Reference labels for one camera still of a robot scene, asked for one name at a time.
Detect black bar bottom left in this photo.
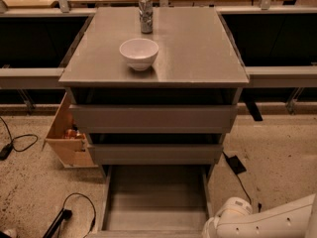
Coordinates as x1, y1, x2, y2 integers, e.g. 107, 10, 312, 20
43, 208, 72, 238

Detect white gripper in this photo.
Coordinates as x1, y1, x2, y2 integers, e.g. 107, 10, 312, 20
202, 197, 253, 238

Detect silver drink can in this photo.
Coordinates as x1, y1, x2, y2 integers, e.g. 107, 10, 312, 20
139, 0, 153, 34

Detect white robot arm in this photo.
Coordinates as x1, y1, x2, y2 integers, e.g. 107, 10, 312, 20
202, 194, 317, 238

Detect grey drawer cabinet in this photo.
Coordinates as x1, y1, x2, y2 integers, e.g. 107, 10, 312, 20
58, 6, 251, 183

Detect grey top drawer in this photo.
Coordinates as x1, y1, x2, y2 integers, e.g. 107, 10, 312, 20
69, 105, 237, 133

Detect orange items in box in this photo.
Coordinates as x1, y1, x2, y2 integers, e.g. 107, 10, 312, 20
63, 129, 85, 139

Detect grey bottom drawer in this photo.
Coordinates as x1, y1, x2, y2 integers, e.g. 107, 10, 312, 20
87, 165, 213, 238

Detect grey metal rail right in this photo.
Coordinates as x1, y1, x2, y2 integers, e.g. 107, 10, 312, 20
245, 65, 317, 88

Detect white ceramic bowl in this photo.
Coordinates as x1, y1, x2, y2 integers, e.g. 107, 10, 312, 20
119, 39, 159, 71

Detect grey middle drawer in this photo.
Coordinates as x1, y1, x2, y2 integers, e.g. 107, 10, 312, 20
89, 133, 223, 165

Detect cardboard box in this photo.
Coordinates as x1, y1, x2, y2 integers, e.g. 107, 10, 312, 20
46, 95, 96, 168

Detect black power adapter right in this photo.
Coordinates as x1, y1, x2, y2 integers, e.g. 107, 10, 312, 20
223, 152, 253, 204

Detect grey drawer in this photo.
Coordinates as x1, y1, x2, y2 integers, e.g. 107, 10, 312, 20
69, 105, 237, 133
87, 165, 213, 238
89, 133, 223, 165

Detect black cable bottom left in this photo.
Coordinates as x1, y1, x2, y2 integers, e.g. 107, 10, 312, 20
56, 192, 97, 238

